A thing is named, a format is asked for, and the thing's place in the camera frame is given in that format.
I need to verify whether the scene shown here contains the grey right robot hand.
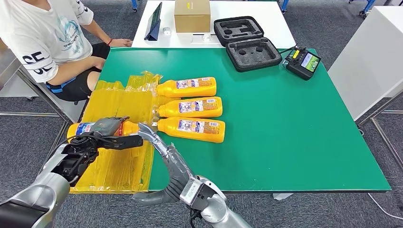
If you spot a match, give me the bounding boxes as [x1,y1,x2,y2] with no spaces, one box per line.
[132,123,195,206]

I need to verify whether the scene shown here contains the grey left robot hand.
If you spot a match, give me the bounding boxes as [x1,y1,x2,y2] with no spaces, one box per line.
[89,116,130,137]

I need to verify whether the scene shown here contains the orange detergent bottle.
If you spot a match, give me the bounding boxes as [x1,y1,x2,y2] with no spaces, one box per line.
[155,77,218,99]
[67,120,142,139]
[157,96,223,119]
[156,117,226,144]

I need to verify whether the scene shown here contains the yellow plastic-wrapped board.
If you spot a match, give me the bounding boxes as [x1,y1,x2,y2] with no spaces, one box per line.
[69,70,164,193]

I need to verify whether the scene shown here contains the tablet in blue case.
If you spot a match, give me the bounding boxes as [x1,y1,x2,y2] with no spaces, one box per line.
[144,1,163,41]

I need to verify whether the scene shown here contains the person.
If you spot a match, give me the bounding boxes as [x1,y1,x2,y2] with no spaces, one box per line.
[0,0,133,102]

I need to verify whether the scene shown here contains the black foam-lined case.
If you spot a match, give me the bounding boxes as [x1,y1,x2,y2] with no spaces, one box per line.
[213,16,283,73]

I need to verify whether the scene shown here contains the brown cardboard box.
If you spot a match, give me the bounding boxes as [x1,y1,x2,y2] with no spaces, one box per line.
[174,0,211,34]

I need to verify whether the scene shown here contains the black remote controller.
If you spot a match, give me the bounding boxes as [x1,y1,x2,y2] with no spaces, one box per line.
[282,45,322,82]

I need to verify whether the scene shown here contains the white table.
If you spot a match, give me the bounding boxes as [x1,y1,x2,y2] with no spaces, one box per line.
[130,0,297,49]

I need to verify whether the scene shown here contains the white cabinet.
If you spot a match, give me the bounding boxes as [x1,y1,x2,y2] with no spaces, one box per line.
[327,5,403,122]

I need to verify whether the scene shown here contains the blue wheeled stand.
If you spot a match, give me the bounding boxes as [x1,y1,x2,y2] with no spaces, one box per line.
[347,0,378,18]

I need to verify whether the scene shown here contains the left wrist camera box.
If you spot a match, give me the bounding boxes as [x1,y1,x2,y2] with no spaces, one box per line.
[93,134,144,150]

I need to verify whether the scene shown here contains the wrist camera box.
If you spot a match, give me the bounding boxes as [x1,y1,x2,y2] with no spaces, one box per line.
[179,177,207,207]
[93,134,144,150]

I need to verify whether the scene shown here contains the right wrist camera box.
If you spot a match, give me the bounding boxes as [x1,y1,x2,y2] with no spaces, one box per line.
[179,177,207,207]

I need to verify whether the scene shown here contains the steel bench frame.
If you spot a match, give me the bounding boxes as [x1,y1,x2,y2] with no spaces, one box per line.
[0,44,87,171]

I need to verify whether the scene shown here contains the white floor cable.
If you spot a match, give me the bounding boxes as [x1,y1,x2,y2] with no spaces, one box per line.
[366,192,403,221]

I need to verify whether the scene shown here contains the steel table frame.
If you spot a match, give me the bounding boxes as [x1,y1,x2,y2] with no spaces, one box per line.
[357,91,403,172]

